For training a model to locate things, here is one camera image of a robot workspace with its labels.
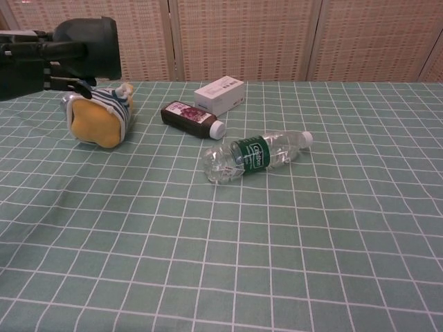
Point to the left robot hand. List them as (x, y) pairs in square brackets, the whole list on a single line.
[(20, 79)]

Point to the dark green bowl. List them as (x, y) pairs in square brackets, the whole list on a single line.
[(78, 29)]

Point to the blue soda can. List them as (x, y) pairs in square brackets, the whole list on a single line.
[(67, 102)]

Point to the woven folding screen panel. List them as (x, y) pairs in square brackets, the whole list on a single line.
[(242, 38), (145, 38), (434, 69), (5, 19), (373, 38)]

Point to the yellow striped plush toy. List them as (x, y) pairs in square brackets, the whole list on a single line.
[(95, 121)]

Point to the brown bottle with white cap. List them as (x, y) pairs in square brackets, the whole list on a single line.
[(188, 117)]

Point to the white carton box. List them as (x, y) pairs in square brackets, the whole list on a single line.
[(216, 95)]

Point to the clear green-label water bottle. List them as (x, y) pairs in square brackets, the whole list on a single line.
[(254, 155)]

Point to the green checked tablecloth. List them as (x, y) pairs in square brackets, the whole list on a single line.
[(242, 249)]

